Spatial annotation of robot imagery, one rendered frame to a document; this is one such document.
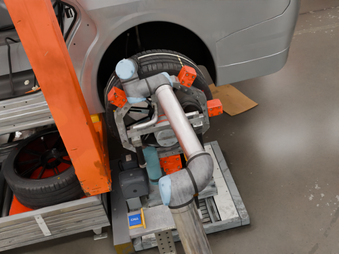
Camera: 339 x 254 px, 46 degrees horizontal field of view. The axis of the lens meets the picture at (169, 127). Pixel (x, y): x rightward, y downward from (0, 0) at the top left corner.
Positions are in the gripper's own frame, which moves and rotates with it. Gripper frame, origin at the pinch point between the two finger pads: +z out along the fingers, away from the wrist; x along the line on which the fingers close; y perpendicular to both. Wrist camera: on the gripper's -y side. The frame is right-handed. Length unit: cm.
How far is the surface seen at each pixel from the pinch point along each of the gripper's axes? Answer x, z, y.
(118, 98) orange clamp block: -11.9, -12.1, -13.2
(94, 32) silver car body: 28.6, 13.9, -12.4
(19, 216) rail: -50, 5, -112
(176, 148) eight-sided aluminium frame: -58, 14, -3
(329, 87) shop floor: -104, 157, 130
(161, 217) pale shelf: -84, -14, -25
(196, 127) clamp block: -45, -19, 18
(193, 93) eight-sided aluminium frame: -30.1, -2.2, 24.0
